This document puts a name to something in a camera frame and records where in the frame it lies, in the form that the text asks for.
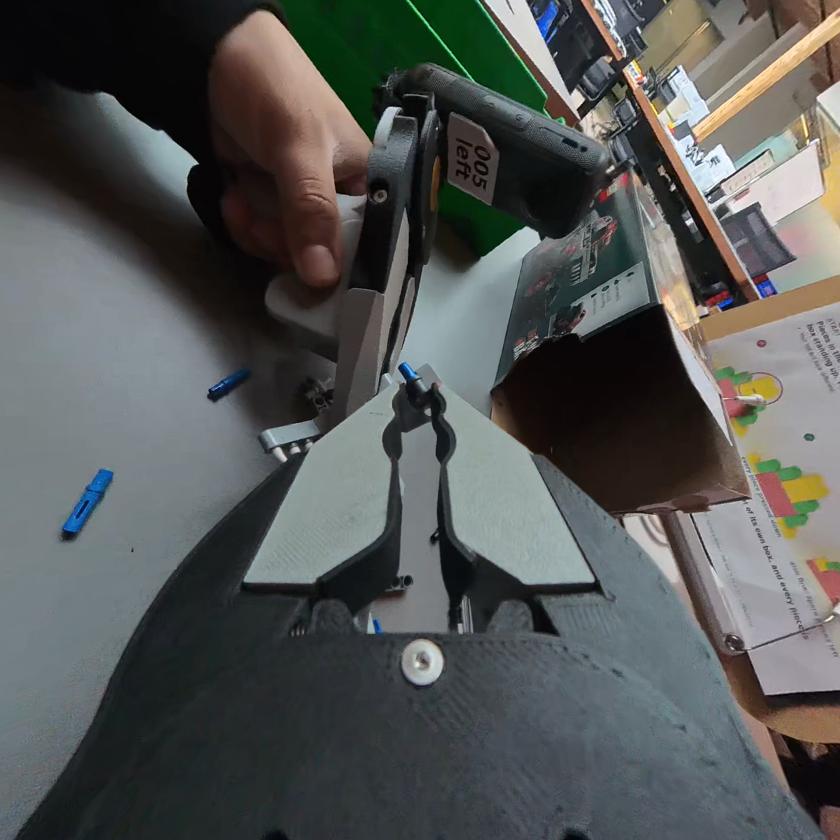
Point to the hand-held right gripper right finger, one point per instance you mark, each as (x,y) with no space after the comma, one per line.
(505,512)

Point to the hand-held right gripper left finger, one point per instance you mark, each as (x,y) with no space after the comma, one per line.
(328,512)

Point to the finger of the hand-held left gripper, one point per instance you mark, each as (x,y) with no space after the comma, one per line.
(364,354)
(408,308)

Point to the blue lego pin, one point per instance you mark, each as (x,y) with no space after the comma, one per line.
(408,372)
(87,500)
(229,382)

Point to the black lego connector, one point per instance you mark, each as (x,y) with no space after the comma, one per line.
(421,392)

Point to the grey lego beam assembly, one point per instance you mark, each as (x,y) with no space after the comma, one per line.
(289,434)

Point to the person's left forearm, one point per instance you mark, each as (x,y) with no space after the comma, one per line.
(98,39)

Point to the dark grey lego connector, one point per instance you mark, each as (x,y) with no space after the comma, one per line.
(316,392)

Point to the cardboard lego box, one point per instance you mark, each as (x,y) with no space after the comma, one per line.
(590,282)

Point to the person's left hand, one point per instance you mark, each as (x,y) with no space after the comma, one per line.
(275,131)

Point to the green plastic bin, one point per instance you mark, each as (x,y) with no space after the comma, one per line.
(394,39)

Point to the wooden shelf unit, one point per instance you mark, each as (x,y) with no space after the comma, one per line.
(682,177)

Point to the black mesh basket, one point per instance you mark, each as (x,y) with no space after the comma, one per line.
(754,239)

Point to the laminated instruction sheet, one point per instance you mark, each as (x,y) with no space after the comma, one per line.
(774,590)

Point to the wooden beam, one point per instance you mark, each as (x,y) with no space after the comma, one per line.
(768,72)

